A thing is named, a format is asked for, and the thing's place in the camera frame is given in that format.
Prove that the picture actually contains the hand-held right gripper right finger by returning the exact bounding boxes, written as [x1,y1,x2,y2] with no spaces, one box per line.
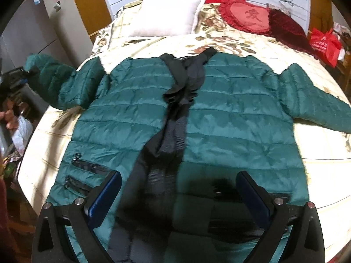
[235,171,325,263]

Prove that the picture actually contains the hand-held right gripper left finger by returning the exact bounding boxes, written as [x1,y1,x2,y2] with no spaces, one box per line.
[31,170,122,263]

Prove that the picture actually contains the green down jacket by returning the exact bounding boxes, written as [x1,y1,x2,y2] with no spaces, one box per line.
[23,46,351,263]

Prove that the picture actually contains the person's left hand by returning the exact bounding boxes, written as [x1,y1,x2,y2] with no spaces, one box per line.
[0,109,20,130]

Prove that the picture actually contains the grey refrigerator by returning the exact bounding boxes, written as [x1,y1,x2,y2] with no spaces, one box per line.
[0,0,94,69]

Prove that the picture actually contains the white plastic bag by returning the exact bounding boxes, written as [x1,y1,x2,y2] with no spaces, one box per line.
[11,116,34,149]

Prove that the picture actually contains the bed with floral sheet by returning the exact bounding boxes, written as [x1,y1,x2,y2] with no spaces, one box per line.
[16,0,351,263]

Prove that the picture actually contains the wooden door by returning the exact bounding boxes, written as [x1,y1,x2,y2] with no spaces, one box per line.
[72,0,113,43]

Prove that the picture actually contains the white pillow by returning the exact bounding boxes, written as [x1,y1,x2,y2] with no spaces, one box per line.
[127,0,206,37]

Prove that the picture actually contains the red plastic bag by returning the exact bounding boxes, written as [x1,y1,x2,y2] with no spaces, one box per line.
[309,28,343,68]

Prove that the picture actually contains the dark red velvet pillow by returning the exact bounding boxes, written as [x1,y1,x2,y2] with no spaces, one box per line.
[267,9,319,58]

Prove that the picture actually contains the red heart-shaped pillow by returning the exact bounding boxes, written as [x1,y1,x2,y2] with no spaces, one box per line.
[218,0,275,36]

